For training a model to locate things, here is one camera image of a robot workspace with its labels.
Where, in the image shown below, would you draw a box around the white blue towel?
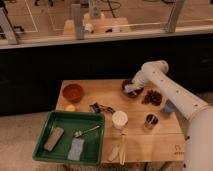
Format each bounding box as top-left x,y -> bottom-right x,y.
124,84 -> 133,93

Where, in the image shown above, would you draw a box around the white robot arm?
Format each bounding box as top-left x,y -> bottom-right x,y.
133,60 -> 213,171

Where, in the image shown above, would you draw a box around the dark brown bowl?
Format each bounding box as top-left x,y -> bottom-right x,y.
122,79 -> 143,98

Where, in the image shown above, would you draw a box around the red orange bowl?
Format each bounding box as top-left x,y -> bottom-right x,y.
62,84 -> 84,103

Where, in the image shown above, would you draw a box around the dark dried fruit pile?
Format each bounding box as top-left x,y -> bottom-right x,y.
142,90 -> 162,106

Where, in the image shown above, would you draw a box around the small dark metal cup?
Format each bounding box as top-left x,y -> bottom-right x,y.
144,114 -> 158,129

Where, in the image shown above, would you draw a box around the white cup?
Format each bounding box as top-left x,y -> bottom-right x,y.
112,111 -> 128,129

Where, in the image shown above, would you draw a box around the blue cup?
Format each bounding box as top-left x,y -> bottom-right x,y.
163,100 -> 177,113

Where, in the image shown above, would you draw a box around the black binder clip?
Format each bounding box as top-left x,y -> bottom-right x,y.
89,103 -> 115,114

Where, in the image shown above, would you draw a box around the wooden chopsticks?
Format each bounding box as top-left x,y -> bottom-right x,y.
119,134 -> 126,165

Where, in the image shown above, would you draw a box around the small yellow ball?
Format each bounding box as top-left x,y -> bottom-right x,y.
65,104 -> 76,112

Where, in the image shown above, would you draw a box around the wooden stand behind glass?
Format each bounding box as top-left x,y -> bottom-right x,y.
63,18 -> 131,35

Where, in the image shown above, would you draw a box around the pale wooden spatula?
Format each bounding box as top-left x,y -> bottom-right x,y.
108,146 -> 119,161

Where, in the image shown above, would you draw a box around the metal spoon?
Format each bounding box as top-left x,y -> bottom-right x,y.
73,125 -> 100,138

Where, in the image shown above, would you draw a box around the grey cloth piece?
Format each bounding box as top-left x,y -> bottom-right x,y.
68,138 -> 84,161

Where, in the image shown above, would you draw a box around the green plastic tray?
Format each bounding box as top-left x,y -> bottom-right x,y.
32,111 -> 105,166

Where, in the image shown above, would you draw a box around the grey metal post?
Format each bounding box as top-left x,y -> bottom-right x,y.
71,4 -> 84,40

